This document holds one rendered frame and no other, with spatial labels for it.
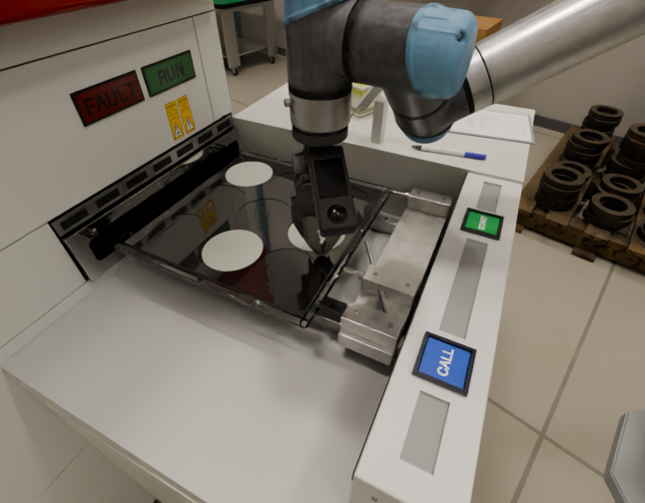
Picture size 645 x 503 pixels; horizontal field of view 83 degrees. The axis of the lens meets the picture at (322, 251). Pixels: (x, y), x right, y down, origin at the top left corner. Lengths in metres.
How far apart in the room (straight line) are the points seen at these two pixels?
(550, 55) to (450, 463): 0.43
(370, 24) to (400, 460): 0.39
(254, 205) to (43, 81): 0.35
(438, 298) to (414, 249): 0.20
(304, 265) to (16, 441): 0.56
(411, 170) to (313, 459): 0.53
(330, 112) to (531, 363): 1.45
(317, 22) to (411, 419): 0.39
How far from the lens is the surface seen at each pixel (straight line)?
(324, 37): 0.41
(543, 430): 1.60
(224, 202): 0.74
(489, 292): 0.51
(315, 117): 0.44
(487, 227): 0.60
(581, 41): 0.53
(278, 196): 0.73
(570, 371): 1.78
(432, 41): 0.37
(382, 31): 0.39
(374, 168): 0.78
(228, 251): 0.62
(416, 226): 0.71
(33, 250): 0.68
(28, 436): 0.85
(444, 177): 0.75
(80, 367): 0.67
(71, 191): 0.68
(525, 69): 0.51
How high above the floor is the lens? 1.31
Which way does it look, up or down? 43 degrees down
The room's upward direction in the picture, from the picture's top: straight up
